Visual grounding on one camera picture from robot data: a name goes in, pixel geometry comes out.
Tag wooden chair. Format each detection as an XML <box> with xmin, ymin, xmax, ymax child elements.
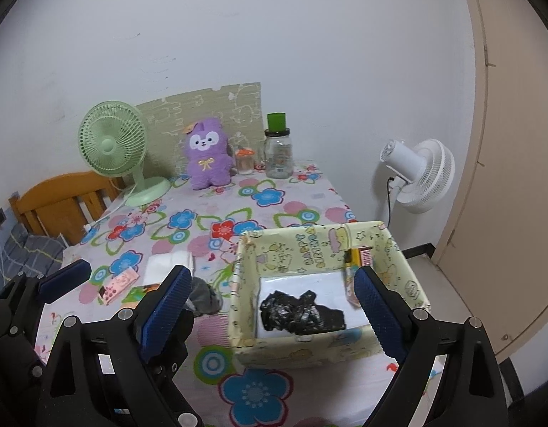
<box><xmin>8</xmin><ymin>172</ymin><xmax>123</xmax><ymax>245</ymax></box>

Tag red yellow carton box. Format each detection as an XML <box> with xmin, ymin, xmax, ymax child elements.
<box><xmin>344</xmin><ymin>246</ymin><xmax>373</xmax><ymax>307</ymax></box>

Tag glass jar green lid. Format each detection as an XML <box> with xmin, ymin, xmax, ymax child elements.
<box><xmin>262</xmin><ymin>112</ymin><xmax>294</xmax><ymax>179</ymax></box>

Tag beige door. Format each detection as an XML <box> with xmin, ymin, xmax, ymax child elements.
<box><xmin>433</xmin><ymin>0</ymin><xmax>548</xmax><ymax>359</ymax></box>

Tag floral tablecloth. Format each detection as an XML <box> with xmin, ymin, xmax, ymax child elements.
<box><xmin>32</xmin><ymin>161</ymin><xmax>444</xmax><ymax>427</ymax></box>

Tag yellow cartoon storage box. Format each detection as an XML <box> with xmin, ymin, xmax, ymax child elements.
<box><xmin>228</xmin><ymin>221</ymin><xmax>430</xmax><ymax>369</ymax></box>

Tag green cartoon backboard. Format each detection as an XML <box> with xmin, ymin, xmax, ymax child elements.
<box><xmin>138</xmin><ymin>83</ymin><xmax>264</xmax><ymax>178</ymax></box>

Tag grey socks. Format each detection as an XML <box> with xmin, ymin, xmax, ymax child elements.
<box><xmin>185</xmin><ymin>276</ymin><xmax>223</xmax><ymax>317</ymax></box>

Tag black plastic bag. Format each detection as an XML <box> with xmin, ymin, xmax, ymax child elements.
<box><xmin>259</xmin><ymin>290</ymin><xmax>346</xmax><ymax>336</ymax></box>

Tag small jar orange lid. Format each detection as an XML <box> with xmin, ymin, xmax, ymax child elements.
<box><xmin>234</xmin><ymin>148</ymin><xmax>255</xmax><ymax>174</ymax></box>

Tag pink small box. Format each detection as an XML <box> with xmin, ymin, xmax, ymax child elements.
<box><xmin>98</xmin><ymin>268</ymin><xmax>139</xmax><ymax>306</ymax></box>

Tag purple plush toy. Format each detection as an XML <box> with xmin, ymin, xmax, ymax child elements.
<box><xmin>184</xmin><ymin>118</ymin><xmax>234</xmax><ymax>190</ymax></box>

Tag green desk fan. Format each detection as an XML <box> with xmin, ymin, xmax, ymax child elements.
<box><xmin>78</xmin><ymin>100</ymin><xmax>171</xmax><ymax>207</ymax></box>

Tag white standing fan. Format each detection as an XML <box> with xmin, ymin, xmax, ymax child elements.
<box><xmin>380</xmin><ymin>139</ymin><xmax>455</xmax><ymax>225</ymax></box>

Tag blue plaid fabric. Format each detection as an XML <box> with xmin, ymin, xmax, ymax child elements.
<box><xmin>0</xmin><ymin>224</ymin><xmax>66</xmax><ymax>291</ymax></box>

